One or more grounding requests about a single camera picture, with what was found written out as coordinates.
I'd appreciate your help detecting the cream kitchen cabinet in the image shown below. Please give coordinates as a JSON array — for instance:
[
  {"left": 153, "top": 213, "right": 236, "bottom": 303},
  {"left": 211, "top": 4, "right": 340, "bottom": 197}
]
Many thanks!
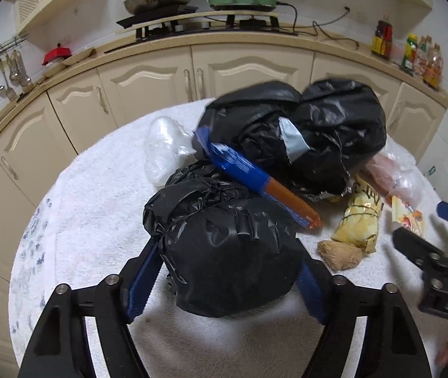
[{"left": 0, "top": 38, "right": 448, "bottom": 363}]

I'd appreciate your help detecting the black gas stove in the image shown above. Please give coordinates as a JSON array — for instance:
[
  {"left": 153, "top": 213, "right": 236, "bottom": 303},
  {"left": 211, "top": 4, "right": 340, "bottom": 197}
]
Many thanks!
[{"left": 117, "top": 5, "right": 280, "bottom": 43}]

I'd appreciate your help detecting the black power cable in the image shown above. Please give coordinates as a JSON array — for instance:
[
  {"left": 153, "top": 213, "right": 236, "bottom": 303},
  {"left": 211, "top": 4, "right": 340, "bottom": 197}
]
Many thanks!
[{"left": 277, "top": 2, "right": 360, "bottom": 50}]

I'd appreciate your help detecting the large taped black garbage bag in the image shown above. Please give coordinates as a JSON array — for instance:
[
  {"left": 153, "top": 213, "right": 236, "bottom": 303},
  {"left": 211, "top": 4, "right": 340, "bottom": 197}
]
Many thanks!
[{"left": 198, "top": 80, "right": 387, "bottom": 203}]

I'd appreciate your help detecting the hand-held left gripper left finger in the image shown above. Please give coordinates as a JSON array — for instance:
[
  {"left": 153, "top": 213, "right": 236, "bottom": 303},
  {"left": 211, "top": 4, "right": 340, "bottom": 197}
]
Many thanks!
[{"left": 18, "top": 238, "right": 165, "bottom": 378}]

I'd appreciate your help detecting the white table towel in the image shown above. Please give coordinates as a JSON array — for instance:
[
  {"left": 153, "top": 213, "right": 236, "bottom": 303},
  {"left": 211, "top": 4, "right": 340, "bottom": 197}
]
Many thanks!
[{"left": 9, "top": 98, "right": 448, "bottom": 378}]

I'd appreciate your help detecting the pink clear plastic bag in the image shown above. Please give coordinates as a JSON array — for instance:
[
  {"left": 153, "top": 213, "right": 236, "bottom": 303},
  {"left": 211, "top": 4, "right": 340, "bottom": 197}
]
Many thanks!
[{"left": 360, "top": 142, "right": 423, "bottom": 205}]

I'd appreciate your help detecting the yellow chip bag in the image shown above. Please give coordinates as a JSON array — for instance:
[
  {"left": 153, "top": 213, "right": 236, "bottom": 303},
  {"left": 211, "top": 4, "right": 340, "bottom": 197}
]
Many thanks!
[{"left": 330, "top": 173, "right": 384, "bottom": 253}]

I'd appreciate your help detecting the red kitchen gadget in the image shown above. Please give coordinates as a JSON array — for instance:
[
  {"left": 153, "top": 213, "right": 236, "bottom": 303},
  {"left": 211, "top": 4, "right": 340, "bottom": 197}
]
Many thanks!
[{"left": 43, "top": 45, "right": 74, "bottom": 66}]

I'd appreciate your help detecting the blue orange snack wrapper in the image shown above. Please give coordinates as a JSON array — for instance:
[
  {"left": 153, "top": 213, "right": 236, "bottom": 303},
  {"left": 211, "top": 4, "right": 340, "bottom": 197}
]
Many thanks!
[{"left": 193, "top": 127, "right": 324, "bottom": 230}]

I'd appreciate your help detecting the dark sauce bottle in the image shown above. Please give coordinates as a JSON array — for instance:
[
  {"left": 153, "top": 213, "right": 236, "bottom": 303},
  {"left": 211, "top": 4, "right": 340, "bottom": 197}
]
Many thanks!
[{"left": 371, "top": 15, "right": 394, "bottom": 60}]

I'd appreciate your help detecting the metal wall rack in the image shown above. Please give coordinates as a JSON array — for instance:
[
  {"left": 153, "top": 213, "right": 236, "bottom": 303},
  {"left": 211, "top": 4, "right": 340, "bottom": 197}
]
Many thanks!
[{"left": 0, "top": 33, "right": 29, "bottom": 67}]

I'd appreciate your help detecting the green label bottle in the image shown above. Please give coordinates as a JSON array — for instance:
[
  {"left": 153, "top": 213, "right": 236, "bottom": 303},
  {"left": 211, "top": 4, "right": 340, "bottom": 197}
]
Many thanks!
[{"left": 401, "top": 33, "right": 419, "bottom": 72}]

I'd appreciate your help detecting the yellow snack packet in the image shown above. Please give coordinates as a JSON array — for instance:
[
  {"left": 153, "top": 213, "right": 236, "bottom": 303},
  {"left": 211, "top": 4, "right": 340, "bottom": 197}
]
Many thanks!
[{"left": 390, "top": 195, "right": 426, "bottom": 237}]

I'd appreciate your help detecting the small oil bottle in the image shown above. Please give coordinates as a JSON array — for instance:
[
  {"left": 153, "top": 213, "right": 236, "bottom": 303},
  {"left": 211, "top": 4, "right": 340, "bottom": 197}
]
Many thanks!
[
  {"left": 425, "top": 43, "right": 444, "bottom": 88},
  {"left": 416, "top": 36, "right": 433, "bottom": 79}
]

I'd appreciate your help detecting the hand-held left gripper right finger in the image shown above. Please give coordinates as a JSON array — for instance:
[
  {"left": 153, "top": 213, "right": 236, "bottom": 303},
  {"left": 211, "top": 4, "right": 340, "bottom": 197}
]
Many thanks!
[{"left": 295, "top": 259, "right": 434, "bottom": 378}]

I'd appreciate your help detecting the ginger piece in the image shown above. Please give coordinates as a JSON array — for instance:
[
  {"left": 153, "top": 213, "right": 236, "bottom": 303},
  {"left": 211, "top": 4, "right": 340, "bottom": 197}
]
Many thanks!
[{"left": 317, "top": 240, "right": 364, "bottom": 272}]

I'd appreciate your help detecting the small black garbage bag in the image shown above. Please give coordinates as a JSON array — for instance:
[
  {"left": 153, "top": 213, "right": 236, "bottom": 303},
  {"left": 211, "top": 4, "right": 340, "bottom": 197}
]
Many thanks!
[{"left": 142, "top": 161, "right": 307, "bottom": 318}]

